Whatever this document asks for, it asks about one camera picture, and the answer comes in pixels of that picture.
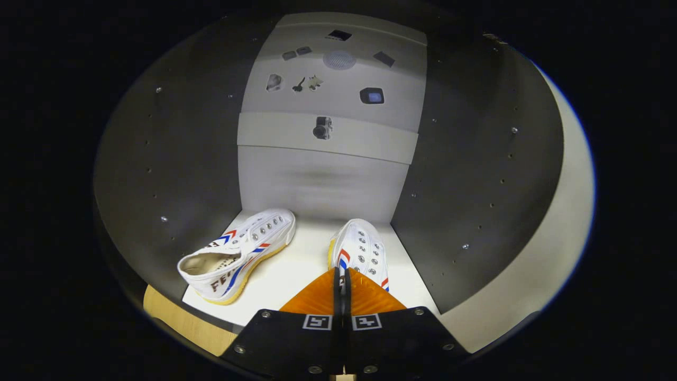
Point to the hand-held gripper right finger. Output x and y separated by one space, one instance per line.
396 338

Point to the dark grey shoe cabinet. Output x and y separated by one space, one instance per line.
174 159

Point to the white striped canvas shoe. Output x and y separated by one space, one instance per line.
359 248
243 254

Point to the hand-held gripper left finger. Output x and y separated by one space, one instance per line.
296 338

